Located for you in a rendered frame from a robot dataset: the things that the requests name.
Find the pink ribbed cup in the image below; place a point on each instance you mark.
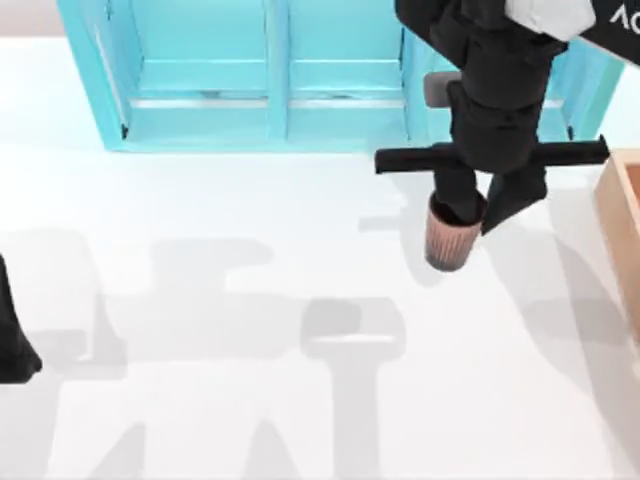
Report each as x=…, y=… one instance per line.
x=447, y=245

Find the pale grey rounded box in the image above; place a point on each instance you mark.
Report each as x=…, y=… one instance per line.
x=437, y=90

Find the shallow salmon-coloured box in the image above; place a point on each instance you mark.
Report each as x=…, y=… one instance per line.
x=617, y=200

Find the light blue rack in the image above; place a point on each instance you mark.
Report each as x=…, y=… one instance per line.
x=210, y=75

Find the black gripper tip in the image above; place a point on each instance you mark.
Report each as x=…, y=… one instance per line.
x=12, y=340

